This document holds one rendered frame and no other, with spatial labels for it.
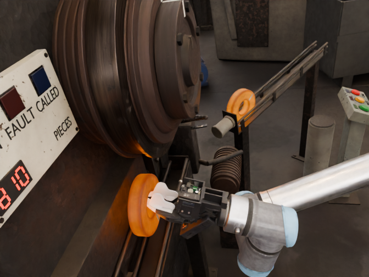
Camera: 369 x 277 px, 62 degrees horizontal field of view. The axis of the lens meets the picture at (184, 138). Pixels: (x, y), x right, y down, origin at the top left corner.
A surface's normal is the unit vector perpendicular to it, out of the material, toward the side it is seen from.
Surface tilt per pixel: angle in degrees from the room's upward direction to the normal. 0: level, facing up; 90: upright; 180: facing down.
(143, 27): 49
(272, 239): 85
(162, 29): 39
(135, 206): 45
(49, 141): 90
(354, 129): 90
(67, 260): 0
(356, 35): 90
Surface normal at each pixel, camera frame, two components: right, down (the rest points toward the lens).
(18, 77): 0.97, -0.01
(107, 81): -0.22, 0.36
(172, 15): -0.22, -0.44
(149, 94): 0.26, 0.51
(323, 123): -0.14, -0.81
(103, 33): -0.23, -0.02
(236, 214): -0.02, -0.24
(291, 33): -0.41, 0.57
